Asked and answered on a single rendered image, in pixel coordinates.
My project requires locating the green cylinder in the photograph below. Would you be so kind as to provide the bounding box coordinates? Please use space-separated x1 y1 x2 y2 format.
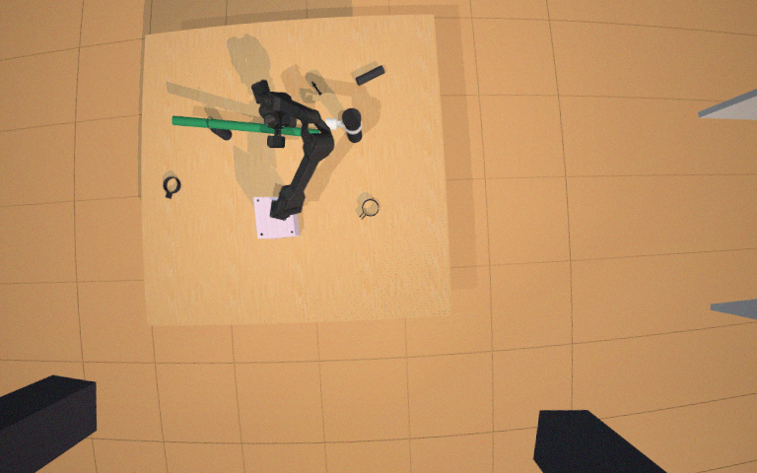
172 115 302 137

